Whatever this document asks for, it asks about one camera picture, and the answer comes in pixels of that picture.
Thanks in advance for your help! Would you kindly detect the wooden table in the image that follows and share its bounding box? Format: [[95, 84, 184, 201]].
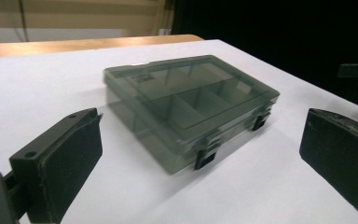
[[0, 34, 204, 60]]

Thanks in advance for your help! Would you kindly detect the black hanging cable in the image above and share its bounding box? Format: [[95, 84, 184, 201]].
[[18, 0, 31, 43]]

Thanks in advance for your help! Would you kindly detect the grey translucent compartment box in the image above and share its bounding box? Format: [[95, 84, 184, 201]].
[[103, 54, 281, 175]]

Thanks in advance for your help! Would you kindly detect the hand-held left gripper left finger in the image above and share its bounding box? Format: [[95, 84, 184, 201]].
[[8, 107, 103, 224]]

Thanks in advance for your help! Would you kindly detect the white board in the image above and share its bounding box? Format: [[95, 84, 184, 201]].
[[0, 39, 358, 224]]

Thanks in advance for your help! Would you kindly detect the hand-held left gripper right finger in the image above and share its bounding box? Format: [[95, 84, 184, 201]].
[[299, 107, 358, 224]]

